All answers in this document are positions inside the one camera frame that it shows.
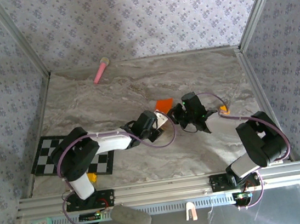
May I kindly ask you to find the grey oval stone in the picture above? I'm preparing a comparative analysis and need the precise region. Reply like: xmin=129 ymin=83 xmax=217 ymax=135
xmin=109 ymin=200 xmax=153 ymax=224

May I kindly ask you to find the aluminium front rail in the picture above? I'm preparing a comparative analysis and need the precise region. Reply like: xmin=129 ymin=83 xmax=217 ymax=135
xmin=14 ymin=161 xmax=300 ymax=220

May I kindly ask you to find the white plastic hook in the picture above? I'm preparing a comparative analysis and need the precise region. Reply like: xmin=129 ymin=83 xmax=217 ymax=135
xmin=184 ymin=201 xmax=199 ymax=221

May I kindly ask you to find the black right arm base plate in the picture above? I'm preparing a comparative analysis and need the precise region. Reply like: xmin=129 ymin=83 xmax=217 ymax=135
xmin=208 ymin=169 xmax=261 ymax=193

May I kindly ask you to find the pink toy microphone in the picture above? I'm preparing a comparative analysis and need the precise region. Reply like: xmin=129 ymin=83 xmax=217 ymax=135
xmin=90 ymin=56 xmax=113 ymax=85

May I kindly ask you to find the black and grey checkerboard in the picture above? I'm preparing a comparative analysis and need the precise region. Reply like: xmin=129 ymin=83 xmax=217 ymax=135
xmin=27 ymin=127 xmax=119 ymax=185

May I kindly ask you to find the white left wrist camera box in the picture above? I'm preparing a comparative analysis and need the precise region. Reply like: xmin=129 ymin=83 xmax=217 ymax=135
xmin=154 ymin=109 xmax=169 ymax=128

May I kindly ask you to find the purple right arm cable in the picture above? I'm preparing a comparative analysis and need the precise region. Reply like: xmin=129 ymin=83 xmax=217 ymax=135
xmin=196 ymin=82 xmax=299 ymax=215

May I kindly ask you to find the slotted grey cable duct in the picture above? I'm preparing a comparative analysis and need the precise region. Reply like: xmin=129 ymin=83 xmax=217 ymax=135
xmin=50 ymin=192 xmax=235 ymax=224

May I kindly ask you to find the orange paper sheet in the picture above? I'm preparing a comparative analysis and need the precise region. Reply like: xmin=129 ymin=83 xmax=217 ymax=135
xmin=152 ymin=97 xmax=175 ymax=116

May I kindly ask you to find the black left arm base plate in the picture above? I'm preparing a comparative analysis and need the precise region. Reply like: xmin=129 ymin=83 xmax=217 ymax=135
xmin=64 ymin=188 xmax=116 ymax=212

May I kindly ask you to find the right circuit board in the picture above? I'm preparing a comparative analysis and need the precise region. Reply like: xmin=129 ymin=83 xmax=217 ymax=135
xmin=231 ymin=190 xmax=254 ymax=207

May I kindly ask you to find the aluminium frame post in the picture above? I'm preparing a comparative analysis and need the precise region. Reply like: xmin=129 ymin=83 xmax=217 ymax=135
xmin=231 ymin=0 xmax=293 ymax=53
xmin=0 ymin=0 xmax=52 ymax=83

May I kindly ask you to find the aluminium back rail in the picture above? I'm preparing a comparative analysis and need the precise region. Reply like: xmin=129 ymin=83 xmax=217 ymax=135
xmin=49 ymin=44 xmax=240 ymax=75

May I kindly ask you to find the circuit board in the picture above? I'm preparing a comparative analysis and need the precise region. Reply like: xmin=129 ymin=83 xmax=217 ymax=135
xmin=231 ymin=190 xmax=254 ymax=207
xmin=78 ymin=211 xmax=103 ymax=224

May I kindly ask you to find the aluminium side rail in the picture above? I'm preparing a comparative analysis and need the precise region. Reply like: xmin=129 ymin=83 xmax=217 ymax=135
xmin=9 ymin=72 xmax=67 ymax=199
xmin=234 ymin=41 xmax=295 ymax=168

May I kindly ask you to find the left circuit board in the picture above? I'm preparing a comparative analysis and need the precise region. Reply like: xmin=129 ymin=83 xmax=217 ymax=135
xmin=78 ymin=211 xmax=103 ymax=224

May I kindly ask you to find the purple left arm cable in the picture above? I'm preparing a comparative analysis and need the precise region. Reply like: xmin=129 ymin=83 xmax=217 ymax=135
xmin=50 ymin=108 xmax=188 ymax=224

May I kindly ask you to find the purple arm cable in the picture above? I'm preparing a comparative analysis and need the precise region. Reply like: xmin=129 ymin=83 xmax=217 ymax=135
xmin=196 ymin=82 xmax=299 ymax=215
xmin=50 ymin=108 xmax=188 ymax=224

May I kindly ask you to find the shiny steel plate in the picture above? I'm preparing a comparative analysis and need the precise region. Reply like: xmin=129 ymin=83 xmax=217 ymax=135
xmin=17 ymin=183 xmax=300 ymax=224

